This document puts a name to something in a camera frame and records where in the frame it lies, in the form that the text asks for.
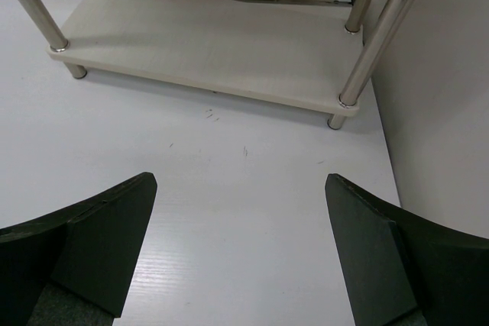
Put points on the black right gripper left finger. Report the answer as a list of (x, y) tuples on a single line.
[(74, 266)]

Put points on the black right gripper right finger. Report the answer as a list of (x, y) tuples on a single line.
[(401, 269)]

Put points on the white two-tier shelf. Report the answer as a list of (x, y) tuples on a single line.
[(305, 56)]

